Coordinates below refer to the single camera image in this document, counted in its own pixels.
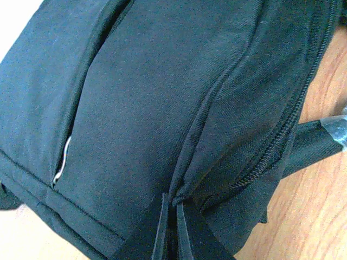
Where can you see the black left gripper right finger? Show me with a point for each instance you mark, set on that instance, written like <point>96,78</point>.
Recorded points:
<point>184,247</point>

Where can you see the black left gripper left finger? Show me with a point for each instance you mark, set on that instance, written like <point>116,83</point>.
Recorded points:
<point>160,247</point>

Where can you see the black student bag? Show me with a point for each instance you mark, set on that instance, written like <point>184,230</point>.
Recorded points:
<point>106,105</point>

